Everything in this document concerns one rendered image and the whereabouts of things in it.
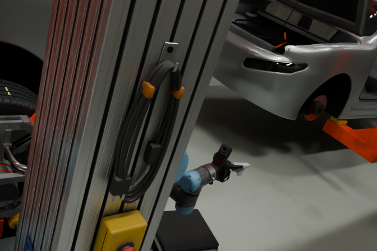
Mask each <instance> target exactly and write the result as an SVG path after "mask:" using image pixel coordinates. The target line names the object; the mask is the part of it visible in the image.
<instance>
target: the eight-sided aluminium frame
mask: <svg viewBox="0 0 377 251"><path fill-rule="evenodd" d="M33 125H34V123H33V121H32V119H31V118H29V117H28V116H27V115H0V131H5V130H10V129H11V130H26V131H27V132H28V133H29V134H31V135H32V132H33ZM21 200H22V193H21V194H20V195H19V196H17V198H16V199H15V200H14V201H13V202H12V203H10V204H9V205H6V206H4V207H0V219H1V218H4V217H12V216H16V215H17V214H18V213H20V207H21Z"/></svg>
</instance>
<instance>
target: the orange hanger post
mask: <svg viewBox="0 0 377 251"><path fill-rule="evenodd" d="M346 123H347V121H346V120H345V119H339V120H338V119H336V118H335V117H333V116H331V118H328V119H327V121H326V123H325V125H324V127H323V129H322V130H323V131H324V132H326V133H327V134H329V135H331V136H332V137H333V138H335V139H336V140H338V141H339V142H341V143H342V144H344V145H345V146H347V147H348V148H350V149H351V150H352V151H354V152H355V153H357V154H359V155H360V156H362V157H363V158H364V159H366V160H367V161H369V162H370V163H376V162H377V126H376V127H375V128H367V129H352V128H350V127H349V126H347V125H346Z"/></svg>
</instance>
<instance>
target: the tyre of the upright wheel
mask: <svg viewBox="0 0 377 251"><path fill-rule="evenodd" d="M37 100H38V95H36V94H35V93H34V92H32V91H31V90H29V89H28V88H26V87H24V86H22V85H20V84H17V83H15V82H12V81H7V80H2V79H1V80H0V115H27V116H28V117H29V118H30V117H31V116H32V115H33V114H34V113H35V111H36V105H37Z"/></svg>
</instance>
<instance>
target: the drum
mask: <svg viewBox="0 0 377 251"><path fill-rule="evenodd" d="M7 173H13V169H12V166H11V164H10V162H9V161H8V160H6V159H5V158H3V161H0V174H7ZM18 194H19V190H18V187H17V183H8V184H0V207H4V206H6V205H9V204H10V203H12V202H13V201H14V200H15V199H16V198H17V196H18Z"/></svg>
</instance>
